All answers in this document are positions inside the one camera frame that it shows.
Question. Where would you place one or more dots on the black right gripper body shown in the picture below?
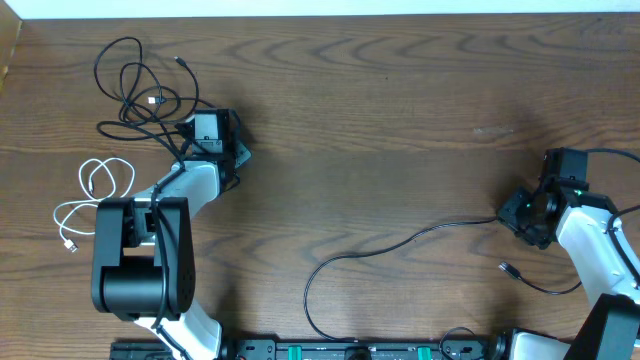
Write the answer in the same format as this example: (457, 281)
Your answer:
(517, 212)

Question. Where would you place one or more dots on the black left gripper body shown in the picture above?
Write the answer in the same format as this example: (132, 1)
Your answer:
(241, 154)

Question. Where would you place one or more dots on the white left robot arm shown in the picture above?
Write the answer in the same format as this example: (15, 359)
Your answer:
(143, 267)

